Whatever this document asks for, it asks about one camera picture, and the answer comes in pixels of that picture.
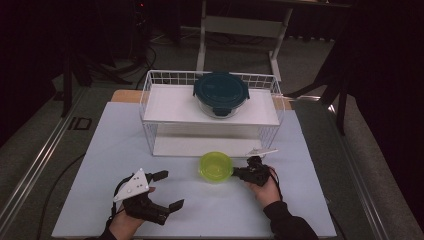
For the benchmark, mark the light blue table mat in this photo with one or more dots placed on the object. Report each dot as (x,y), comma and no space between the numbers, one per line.
(206,210)

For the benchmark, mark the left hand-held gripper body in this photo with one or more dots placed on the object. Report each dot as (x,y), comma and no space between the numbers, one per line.
(135,186)

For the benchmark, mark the black tripod stand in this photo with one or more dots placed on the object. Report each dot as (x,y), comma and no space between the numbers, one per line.
(340,96)
(68,83)

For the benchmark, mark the person's left hand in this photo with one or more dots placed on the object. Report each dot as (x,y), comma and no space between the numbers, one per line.
(124,227)

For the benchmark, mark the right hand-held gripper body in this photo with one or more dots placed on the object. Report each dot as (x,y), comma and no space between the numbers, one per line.
(256,173)

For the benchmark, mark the person's right hand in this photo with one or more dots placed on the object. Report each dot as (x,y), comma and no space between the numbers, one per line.
(266,195)

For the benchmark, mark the green plastic container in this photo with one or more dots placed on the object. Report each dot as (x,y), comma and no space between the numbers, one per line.
(215,166)

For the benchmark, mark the glass container with dark-blue lid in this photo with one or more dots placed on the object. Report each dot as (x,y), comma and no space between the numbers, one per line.
(220,90)

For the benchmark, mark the white desk frame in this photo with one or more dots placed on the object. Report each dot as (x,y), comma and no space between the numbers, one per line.
(243,26)

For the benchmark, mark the black equipment tower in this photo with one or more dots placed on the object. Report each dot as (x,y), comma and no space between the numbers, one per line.
(140,26)

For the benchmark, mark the metal floor rail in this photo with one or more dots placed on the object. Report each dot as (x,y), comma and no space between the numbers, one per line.
(346,146)
(40,160)

